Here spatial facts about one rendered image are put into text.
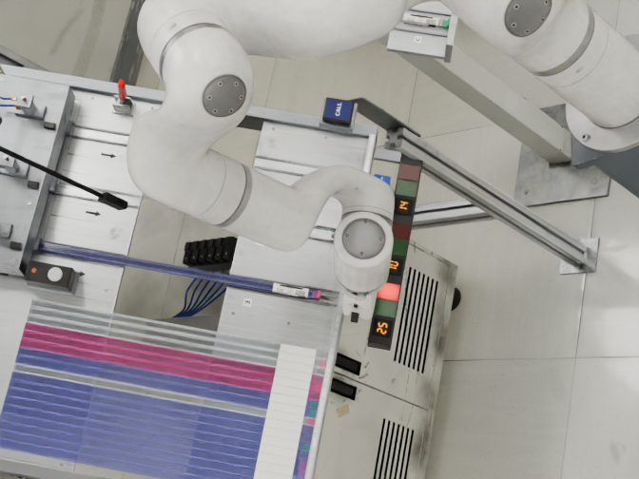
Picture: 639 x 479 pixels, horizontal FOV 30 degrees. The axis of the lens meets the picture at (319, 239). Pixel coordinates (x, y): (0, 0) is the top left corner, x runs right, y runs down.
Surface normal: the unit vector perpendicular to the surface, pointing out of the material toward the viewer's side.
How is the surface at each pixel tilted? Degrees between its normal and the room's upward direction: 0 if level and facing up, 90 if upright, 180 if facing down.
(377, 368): 90
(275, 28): 49
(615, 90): 90
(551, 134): 90
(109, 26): 90
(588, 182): 0
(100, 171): 43
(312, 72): 0
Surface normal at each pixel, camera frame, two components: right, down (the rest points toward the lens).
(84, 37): 0.71, -0.09
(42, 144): -0.01, -0.32
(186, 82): -0.45, 0.13
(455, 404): -0.68, -0.35
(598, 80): 0.33, 0.64
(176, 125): -0.24, 0.91
